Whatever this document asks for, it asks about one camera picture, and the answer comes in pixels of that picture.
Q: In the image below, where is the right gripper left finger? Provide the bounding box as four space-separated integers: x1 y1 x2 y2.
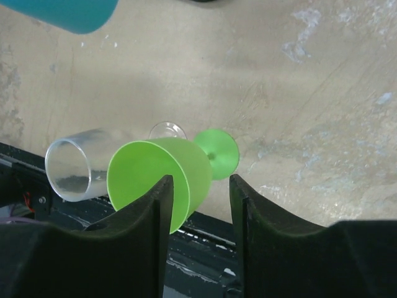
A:
1 175 174 297

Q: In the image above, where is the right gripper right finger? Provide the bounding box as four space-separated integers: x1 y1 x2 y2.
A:
229 174 396 297

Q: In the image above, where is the green plastic wine glass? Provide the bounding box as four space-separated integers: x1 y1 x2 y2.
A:
107 129 239 233

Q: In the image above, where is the blue plastic wine glass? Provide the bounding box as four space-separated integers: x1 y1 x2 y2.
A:
1 0 118 34

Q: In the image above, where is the clear front wine glass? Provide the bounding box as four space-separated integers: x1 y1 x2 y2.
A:
45 121 189 202

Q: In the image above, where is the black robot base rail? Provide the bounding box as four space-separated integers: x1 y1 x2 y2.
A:
1 144 242 297

